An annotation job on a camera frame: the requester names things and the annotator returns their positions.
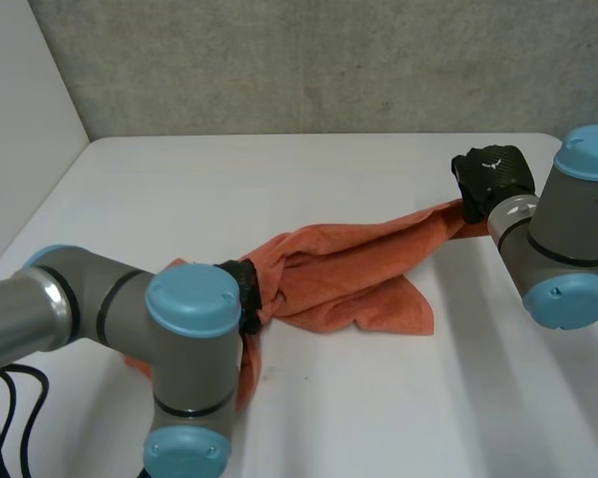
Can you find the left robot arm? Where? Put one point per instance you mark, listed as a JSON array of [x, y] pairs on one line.
[[189, 343]]

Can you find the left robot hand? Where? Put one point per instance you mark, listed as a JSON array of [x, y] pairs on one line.
[[249, 294]]

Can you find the coral towel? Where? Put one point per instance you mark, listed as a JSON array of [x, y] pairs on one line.
[[349, 279]]

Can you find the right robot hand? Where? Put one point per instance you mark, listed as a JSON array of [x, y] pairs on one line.
[[493, 179]]

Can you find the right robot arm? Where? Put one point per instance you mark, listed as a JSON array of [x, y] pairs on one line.
[[568, 234]]

